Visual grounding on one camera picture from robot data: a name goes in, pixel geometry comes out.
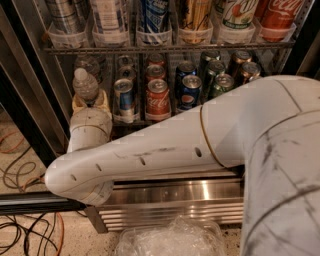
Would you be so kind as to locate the clear plastic water bottle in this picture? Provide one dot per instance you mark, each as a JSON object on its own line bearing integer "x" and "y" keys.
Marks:
{"x": 85, "y": 86}

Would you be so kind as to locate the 7up can top shelf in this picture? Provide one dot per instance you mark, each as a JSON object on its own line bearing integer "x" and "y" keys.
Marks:
{"x": 238, "y": 14}

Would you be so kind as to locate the red Coca-Cola can front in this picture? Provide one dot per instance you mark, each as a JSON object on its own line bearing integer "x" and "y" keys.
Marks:
{"x": 157, "y": 97}

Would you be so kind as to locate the glass fridge door left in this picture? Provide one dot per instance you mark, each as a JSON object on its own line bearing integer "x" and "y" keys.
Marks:
{"x": 23, "y": 161}

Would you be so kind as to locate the green can second row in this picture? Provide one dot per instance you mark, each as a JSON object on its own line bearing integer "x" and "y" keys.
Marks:
{"x": 213, "y": 68}

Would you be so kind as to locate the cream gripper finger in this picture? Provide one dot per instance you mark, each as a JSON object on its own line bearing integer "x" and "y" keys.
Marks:
{"x": 78, "y": 104}
{"x": 102, "y": 102}

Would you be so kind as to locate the red Coca-Cola can top shelf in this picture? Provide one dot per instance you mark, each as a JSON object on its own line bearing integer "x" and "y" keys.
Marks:
{"x": 278, "y": 18}

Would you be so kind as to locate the white can top shelf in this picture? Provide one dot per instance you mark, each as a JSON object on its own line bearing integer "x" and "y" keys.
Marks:
{"x": 111, "y": 19}

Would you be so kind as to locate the stainless steel fridge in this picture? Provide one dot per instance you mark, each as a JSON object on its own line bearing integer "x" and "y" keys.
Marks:
{"x": 216, "y": 194}

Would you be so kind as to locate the red can second row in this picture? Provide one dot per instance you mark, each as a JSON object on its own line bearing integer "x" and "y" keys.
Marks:
{"x": 154, "y": 72}

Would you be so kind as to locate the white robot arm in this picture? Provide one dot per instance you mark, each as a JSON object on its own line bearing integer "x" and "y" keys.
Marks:
{"x": 271, "y": 126}

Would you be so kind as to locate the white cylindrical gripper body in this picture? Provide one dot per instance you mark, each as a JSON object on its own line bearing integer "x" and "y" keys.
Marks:
{"x": 90, "y": 117}

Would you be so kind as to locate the gold can second row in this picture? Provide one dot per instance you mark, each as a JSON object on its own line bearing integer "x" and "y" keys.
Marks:
{"x": 246, "y": 71}

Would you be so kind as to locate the blue can top shelf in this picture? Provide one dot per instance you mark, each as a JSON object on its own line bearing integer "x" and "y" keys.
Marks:
{"x": 153, "y": 19}

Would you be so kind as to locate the green soda can front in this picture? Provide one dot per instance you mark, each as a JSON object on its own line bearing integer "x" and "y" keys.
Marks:
{"x": 222, "y": 84}

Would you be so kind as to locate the blue Pepsi can second row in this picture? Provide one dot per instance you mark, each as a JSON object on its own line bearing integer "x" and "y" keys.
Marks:
{"x": 183, "y": 69}

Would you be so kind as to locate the gold can top shelf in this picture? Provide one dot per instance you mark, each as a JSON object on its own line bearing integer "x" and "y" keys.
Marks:
{"x": 193, "y": 16}

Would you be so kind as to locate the blue Pepsi can front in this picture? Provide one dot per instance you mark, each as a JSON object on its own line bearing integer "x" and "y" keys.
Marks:
{"x": 189, "y": 92}

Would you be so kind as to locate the blue silver soda can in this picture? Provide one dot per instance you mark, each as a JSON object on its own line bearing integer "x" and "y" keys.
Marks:
{"x": 124, "y": 96}

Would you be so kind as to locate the clear plastic bag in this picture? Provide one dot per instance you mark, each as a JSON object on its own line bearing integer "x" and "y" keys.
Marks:
{"x": 181, "y": 237}

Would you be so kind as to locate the silver can top shelf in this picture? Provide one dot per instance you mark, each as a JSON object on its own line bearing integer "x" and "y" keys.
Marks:
{"x": 68, "y": 16}

